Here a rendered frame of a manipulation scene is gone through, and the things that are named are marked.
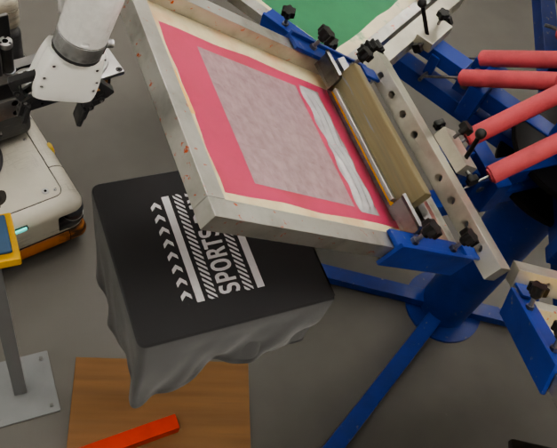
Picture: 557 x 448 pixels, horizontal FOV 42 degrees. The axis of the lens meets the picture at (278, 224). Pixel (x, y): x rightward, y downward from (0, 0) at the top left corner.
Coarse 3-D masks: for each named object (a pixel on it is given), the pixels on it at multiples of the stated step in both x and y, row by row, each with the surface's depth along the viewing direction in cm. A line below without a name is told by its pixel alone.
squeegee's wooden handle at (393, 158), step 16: (352, 64) 170; (352, 80) 170; (352, 96) 169; (368, 96) 166; (352, 112) 168; (368, 112) 166; (384, 112) 165; (368, 128) 165; (384, 128) 162; (368, 144) 164; (384, 144) 162; (400, 144) 160; (384, 160) 161; (400, 160) 158; (400, 176) 158; (416, 176) 155; (400, 192) 157; (416, 192) 155
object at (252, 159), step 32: (224, 128) 133; (256, 128) 141; (224, 160) 126; (256, 160) 134; (288, 160) 143; (320, 160) 153; (256, 192) 128; (288, 192) 135; (320, 192) 144; (384, 224) 156
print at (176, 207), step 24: (168, 216) 179; (192, 216) 180; (168, 240) 175; (192, 240) 177; (216, 240) 178; (240, 240) 180; (192, 264) 173; (216, 264) 174; (240, 264) 176; (192, 288) 170; (216, 288) 171; (240, 288) 172
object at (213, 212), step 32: (128, 0) 131; (160, 0) 142; (192, 0) 146; (128, 32) 129; (224, 32) 156; (256, 32) 160; (160, 64) 123; (160, 96) 121; (192, 128) 118; (192, 160) 114; (192, 192) 113; (224, 224) 112; (256, 224) 115; (288, 224) 122; (320, 224) 129
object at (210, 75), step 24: (168, 48) 136; (192, 48) 142; (216, 48) 150; (192, 72) 137; (216, 72) 143; (240, 72) 151; (264, 72) 159; (192, 96) 132; (216, 96) 138; (240, 96) 144; (264, 96) 152; (288, 96) 160; (264, 120) 146; (288, 120) 153; (312, 120) 162; (336, 120) 171
